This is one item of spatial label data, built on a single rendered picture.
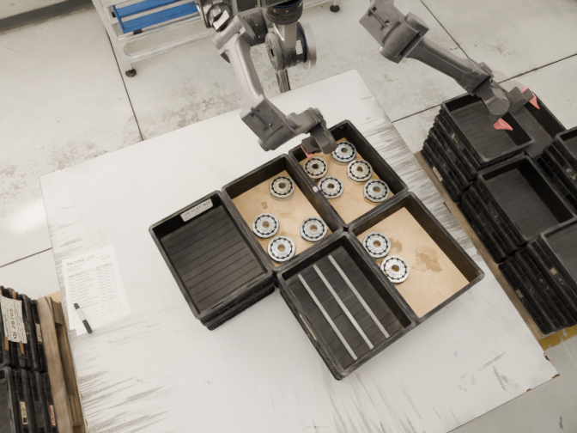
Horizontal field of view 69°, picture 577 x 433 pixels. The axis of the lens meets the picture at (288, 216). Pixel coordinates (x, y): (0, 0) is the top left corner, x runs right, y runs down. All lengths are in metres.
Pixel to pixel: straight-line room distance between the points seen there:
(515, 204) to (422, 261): 0.92
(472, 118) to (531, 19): 1.68
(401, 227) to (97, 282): 1.22
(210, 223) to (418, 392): 0.97
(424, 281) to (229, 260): 0.72
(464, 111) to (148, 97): 2.10
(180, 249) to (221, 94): 1.71
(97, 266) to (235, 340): 0.65
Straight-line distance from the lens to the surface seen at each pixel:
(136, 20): 3.22
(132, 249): 1.85
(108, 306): 1.81
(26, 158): 3.30
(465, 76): 1.37
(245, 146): 1.98
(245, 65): 1.16
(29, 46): 4.01
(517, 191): 2.48
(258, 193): 1.69
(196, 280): 1.59
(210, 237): 1.64
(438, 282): 1.63
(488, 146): 2.43
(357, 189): 1.71
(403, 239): 1.65
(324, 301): 1.53
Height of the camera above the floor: 2.31
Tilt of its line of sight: 64 degrees down
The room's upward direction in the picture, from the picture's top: 3 degrees counter-clockwise
